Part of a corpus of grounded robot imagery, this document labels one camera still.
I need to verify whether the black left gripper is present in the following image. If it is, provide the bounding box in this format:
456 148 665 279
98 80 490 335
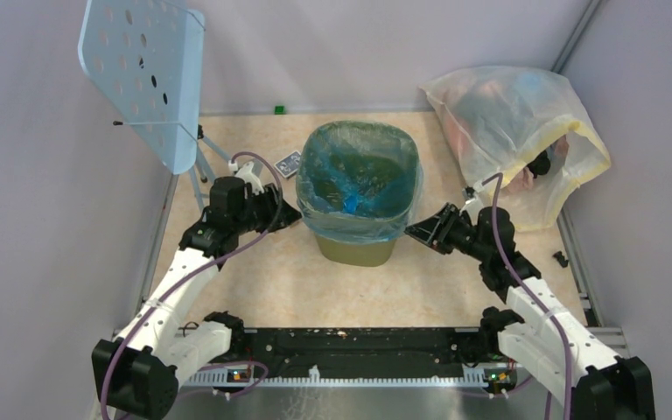
233 182 302 235

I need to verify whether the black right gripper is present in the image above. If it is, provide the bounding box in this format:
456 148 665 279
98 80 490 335
404 202 491 263

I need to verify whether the blue plastic trash bag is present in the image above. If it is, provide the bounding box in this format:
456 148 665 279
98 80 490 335
295 120 424 245

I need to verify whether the green ribbed trash bin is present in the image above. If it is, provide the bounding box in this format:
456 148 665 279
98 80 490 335
297 120 421 269

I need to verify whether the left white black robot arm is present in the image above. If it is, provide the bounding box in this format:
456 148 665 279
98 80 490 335
91 175 302 419

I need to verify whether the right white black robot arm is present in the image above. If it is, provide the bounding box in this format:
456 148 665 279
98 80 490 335
404 204 656 419

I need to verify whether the small dark card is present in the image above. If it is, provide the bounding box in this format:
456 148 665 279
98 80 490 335
275 150 301 179

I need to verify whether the small black clip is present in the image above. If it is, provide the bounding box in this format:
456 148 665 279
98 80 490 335
552 250 570 268

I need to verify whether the large translucent yellow bag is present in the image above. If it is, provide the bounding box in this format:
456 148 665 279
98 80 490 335
420 66 612 231

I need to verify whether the light blue perforated stand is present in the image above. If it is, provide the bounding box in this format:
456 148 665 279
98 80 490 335
78 0 214 207

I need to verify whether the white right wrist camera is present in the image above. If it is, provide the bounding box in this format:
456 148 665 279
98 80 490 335
462 182 485 214

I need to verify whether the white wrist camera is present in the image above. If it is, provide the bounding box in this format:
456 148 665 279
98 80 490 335
227 159 264 195
462 182 485 214

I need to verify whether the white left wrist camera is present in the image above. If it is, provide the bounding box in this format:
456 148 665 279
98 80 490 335
227 159 264 195

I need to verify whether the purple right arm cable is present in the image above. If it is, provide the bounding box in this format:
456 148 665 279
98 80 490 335
480 172 575 420

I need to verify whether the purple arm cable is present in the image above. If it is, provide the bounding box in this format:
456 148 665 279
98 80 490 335
480 172 575 420
99 151 285 420

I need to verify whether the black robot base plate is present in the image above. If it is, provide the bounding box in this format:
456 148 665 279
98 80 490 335
215 327 521 383

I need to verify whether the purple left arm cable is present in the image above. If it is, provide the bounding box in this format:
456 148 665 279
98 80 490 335
99 151 285 420

